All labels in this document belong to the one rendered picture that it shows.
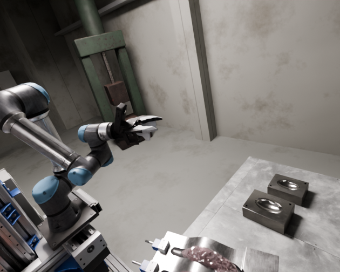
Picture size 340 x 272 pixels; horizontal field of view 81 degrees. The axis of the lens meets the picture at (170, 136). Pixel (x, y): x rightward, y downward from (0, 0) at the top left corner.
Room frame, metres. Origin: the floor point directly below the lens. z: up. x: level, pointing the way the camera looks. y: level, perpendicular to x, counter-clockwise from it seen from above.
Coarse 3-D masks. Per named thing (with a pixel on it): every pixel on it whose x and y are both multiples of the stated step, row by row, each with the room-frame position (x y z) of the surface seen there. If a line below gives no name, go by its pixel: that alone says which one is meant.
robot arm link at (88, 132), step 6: (84, 126) 0.80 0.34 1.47; (90, 126) 0.79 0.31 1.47; (96, 126) 0.77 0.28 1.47; (78, 132) 0.79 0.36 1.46; (84, 132) 0.78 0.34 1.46; (90, 132) 0.77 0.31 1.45; (96, 132) 0.75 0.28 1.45; (84, 138) 0.77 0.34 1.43; (90, 138) 0.76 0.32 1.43; (96, 138) 0.75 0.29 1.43; (90, 144) 0.77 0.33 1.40; (96, 144) 0.76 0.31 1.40
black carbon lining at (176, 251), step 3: (171, 249) 0.61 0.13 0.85; (174, 249) 0.61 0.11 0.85; (177, 249) 0.60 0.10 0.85; (180, 249) 0.60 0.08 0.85; (183, 249) 0.59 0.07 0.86; (171, 252) 0.60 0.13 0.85; (174, 252) 0.59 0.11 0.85; (177, 252) 0.59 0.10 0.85; (180, 252) 0.59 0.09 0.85; (174, 255) 0.58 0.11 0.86; (177, 255) 0.57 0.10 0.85; (180, 255) 0.57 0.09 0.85; (237, 267) 0.45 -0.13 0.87; (162, 270) 0.52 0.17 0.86; (165, 270) 0.52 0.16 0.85; (240, 270) 0.44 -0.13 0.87; (243, 270) 0.42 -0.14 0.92
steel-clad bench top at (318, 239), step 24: (240, 168) 1.10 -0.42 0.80; (264, 168) 1.04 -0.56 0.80; (288, 168) 0.99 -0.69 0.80; (240, 192) 0.89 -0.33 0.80; (264, 192) 0.85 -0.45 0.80; (312, 192) 0.76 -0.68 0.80; (336, 192) 0.73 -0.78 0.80; (216, 216) 0.77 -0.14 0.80; (240, 216) 0.73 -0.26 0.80; (312, 216) 0.63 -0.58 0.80; (336, 216) 0.60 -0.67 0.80; (216, 240) 0.63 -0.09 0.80; (240, 240) 0.60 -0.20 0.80; (264, 240) 0.57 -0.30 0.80; (288, 240) 0.55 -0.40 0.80; (312, 240) 0.52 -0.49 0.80; (336, 240) 0.50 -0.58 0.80; (288, 264) 0.45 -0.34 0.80; (312, 264) 0.43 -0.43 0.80; (336, 264) 0.41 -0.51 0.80
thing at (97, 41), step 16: (80, 0) 3.60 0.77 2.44; (80, 16) 3.65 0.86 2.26; (96, 16) 3.65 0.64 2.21; (96, 32) 3.61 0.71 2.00; (112, 32) 3.70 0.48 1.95; (80, 48) 3.46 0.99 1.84; (96, 48) 3.56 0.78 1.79; (112, 48) 3.67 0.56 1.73; (128, 64) 3.79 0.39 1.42; (96, 80) 3.53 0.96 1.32; (112, 80) 3.71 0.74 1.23; (128, 80) 3.75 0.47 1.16; (96, 96) 3.50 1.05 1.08; (112, 96) 3.58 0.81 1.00; (128, 96) 3.93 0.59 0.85; (144, 112) 3.80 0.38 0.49
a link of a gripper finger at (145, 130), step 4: (136, 128) 0.68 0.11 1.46; (140, 128) 0.67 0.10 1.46; (144, 128) 0.66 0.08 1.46; (148, 128) 0.66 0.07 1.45; (152, 128) 0.65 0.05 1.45; (156, 128) 0.65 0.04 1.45; (144, 132) 0.66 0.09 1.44; (148, 132) 0.65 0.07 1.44; (144, 136) 0.68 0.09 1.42; (148, 136) 0.66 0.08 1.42; (148, 140) 0.67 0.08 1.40
